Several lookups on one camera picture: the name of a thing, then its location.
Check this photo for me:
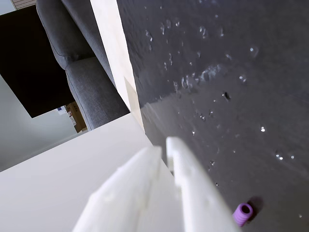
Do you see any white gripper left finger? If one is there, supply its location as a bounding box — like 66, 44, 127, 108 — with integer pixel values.
71, 145, 186, 232

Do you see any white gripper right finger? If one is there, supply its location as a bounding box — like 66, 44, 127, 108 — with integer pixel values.
166, 136, 240, 232

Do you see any purple ribbed pen grip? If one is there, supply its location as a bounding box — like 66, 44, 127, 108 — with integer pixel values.
232, 202, 254, 227

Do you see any brown cardboard box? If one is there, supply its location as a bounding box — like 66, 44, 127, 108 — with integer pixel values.
65, 101, 88, 134

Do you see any grey upholstered chair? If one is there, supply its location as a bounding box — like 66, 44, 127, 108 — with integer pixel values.
36, 0, 131, 131

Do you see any black rubber mat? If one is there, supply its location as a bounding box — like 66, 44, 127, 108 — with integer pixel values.
116, 0, 309, 232

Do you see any black furniture panel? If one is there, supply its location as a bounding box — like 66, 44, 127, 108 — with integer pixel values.
0, 4, 78, 119

